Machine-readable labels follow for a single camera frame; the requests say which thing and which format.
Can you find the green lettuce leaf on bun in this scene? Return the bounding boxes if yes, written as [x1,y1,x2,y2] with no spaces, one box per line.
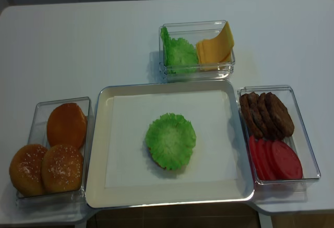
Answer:
[145,113,197,170]

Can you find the green lettuce leaves in container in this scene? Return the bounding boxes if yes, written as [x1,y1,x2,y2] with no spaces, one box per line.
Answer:
[160,27,198,74]

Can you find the clear lettuce cheese container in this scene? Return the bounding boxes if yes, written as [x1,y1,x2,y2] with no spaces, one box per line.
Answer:
[159,20,235,82]

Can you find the yellow cheese slices stack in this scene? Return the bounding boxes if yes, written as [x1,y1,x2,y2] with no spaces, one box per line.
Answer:
[196,22,234,71]

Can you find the bottom bun under lettuce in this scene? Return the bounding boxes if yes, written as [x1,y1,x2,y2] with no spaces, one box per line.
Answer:
[148,147,173,171]

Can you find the white paper sheet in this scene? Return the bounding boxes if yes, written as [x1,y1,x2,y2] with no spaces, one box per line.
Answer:
[105,90,238,187]

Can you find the brown meat patty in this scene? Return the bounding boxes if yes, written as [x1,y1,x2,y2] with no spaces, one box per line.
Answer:
[265,92,294,137]
[247,92,271,139]
[257,93,284,140]
[240,93,263,139]

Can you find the red tomato slice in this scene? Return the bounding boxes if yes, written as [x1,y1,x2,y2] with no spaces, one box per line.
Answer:
[264,140,279,180]
[271,141,303,179]
[257,139,272,181]
[249,135,265,180]

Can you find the plain bun bottom half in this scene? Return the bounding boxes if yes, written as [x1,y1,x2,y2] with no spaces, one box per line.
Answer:
[46,103,88,149]

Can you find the white serving tray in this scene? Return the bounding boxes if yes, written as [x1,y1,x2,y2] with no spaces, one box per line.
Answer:
[86,80,254,208]

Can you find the right sesame bun top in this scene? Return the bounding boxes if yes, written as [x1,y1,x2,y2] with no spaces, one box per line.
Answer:
[41,145,84,193]

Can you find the sesame bun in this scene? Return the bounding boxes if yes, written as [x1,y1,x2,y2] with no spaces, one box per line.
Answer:
[41,145,84,193]
[9,144,47,197]

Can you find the clear patty tomato container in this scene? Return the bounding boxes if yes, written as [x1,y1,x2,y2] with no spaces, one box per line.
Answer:
[237,85,321,193]

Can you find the clear bun container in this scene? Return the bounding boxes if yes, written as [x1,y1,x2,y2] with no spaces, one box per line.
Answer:
[16,97,93,207]

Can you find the front red tomato slice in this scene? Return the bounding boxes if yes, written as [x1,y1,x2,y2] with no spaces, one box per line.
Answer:
[271,141,303,179]

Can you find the left sesame bun top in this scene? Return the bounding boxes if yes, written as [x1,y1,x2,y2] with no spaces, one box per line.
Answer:
[9,144,47,197]

